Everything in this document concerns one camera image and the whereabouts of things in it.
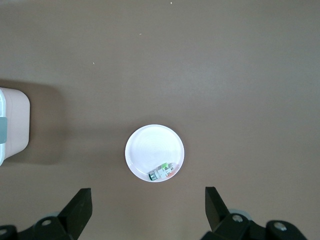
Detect brown table mat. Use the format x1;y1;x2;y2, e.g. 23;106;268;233
0;0;320;240

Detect pale pink round plate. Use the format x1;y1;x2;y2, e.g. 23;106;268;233
124;124;186;184

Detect white lidded box grey clips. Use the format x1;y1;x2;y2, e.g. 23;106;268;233
0;86;31;167

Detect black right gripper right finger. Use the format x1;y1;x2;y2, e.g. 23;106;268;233
202;186;310;240

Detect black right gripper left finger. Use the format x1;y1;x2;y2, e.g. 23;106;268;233
0;187;94;240

